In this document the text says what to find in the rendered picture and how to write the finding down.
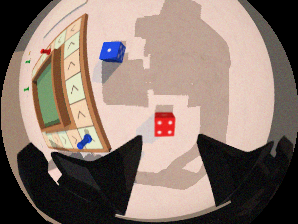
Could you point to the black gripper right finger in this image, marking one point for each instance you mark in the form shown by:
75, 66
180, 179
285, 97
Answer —
228, 167

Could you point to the red pawn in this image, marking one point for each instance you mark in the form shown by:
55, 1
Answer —
45, 51

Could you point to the red die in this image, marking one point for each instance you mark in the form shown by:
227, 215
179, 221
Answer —
164, 124

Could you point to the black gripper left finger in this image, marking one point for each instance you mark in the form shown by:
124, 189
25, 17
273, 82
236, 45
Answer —
112, 175

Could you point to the blue die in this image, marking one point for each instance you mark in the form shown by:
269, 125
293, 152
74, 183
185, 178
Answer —
112, 51

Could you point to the blue pawn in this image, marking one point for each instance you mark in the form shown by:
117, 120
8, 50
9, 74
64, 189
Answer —
82, 143

